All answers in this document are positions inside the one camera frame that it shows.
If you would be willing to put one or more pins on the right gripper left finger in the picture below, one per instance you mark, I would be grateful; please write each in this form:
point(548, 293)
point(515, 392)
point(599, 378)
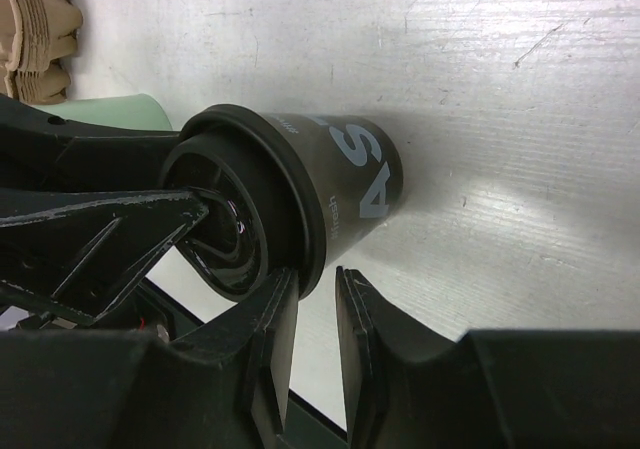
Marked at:
point(237, 368)

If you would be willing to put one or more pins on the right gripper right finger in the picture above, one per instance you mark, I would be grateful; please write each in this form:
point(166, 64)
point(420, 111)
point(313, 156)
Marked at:
point(406, 386)

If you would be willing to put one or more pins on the black cup lid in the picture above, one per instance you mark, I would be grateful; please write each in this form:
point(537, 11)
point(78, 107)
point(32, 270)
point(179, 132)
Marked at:
point(263, 210)

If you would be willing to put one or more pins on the green straw holder cup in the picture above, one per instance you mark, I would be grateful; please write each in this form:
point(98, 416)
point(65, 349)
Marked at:
point(139, 112)

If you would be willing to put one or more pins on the brown cardboard cup carrier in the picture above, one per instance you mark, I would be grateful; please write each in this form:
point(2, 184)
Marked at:
point(36, 35)

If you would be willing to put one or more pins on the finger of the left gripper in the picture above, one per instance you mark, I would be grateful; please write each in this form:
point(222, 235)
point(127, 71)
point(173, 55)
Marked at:
point(78, 256)
point(57, 153)

